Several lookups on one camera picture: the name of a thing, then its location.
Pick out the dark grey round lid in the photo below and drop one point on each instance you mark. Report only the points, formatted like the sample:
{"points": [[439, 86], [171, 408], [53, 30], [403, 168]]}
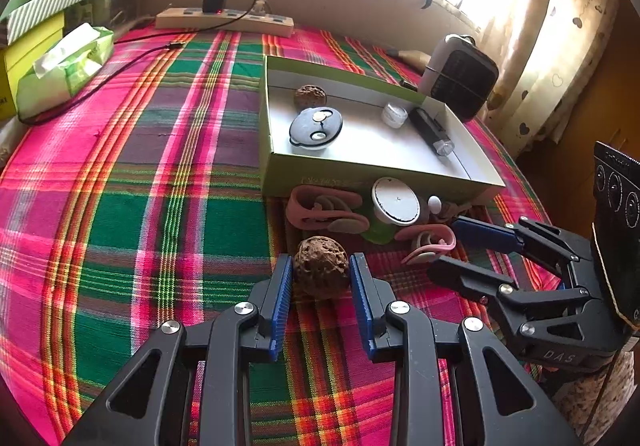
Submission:
{"points": [[315, 131]]}

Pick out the pale green jar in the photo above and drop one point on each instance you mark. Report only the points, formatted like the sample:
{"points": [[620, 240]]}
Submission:
{"points": [[102, 3]]}

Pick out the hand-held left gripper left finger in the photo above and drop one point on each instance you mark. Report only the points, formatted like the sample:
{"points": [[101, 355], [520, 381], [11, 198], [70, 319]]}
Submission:
{"points": [[280, 306]]}

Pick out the black flashlight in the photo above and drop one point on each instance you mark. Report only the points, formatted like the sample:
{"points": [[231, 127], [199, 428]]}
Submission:
{"points": [[430, 131]]}

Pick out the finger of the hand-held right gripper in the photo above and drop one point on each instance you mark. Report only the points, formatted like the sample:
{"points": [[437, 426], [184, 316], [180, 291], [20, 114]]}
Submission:
{"points": [[485, 233], [460, 283]]}

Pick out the small brown walnut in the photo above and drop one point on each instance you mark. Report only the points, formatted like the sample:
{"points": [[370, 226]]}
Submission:
{"points": [[310, 98]]}

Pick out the green tissue pack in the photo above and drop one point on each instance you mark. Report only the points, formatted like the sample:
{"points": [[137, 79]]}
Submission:
{"points": [[70, 63]]}

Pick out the green and white cardboard box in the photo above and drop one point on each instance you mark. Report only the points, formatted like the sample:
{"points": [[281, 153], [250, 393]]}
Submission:
{"points": [[360, 146]]}

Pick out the white round lamp green base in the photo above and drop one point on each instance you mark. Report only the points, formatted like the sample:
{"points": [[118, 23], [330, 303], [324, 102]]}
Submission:
{"points": [[397, 198]]}

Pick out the yellow-green box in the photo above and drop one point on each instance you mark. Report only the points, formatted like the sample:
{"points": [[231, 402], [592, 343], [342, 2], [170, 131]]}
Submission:
{"points": [[25, 56]]}

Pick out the small white round jar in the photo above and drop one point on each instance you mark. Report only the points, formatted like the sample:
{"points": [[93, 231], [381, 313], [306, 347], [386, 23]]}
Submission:
{"points": [[396, 115]]}

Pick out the beige power strip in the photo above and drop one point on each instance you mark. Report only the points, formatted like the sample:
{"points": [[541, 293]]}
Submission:
{"points": [[225, 21]]}

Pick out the beige plug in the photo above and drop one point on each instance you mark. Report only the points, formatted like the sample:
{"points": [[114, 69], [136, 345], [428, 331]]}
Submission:
{"points": [[261, 8]]}

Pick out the green white striped box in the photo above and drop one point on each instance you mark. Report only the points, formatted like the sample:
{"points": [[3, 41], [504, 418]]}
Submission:
{"points": [[45, 8]]}

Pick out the cream curtain with hearts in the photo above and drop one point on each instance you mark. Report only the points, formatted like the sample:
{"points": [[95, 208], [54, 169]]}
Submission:
{"points": [[555, 26]]}

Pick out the pink ear-hook headphone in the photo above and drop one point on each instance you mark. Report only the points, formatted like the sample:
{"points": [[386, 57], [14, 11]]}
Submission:
{"points": [[300, 206], [420, 232]]}

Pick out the beige pointed tool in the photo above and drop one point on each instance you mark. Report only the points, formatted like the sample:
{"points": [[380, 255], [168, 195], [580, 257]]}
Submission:
{"points": [[412, 57]]}

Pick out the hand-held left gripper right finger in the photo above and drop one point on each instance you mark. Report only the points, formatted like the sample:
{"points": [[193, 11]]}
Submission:
{"points": [[362, 306]]}

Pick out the grey space heater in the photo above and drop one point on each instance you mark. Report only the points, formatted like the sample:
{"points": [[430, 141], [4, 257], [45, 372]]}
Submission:
{"points": [[460, 76]]}

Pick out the large brown walnut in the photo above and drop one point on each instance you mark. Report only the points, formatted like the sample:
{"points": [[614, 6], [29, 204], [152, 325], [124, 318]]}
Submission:
{"points": [[320, 266]]}

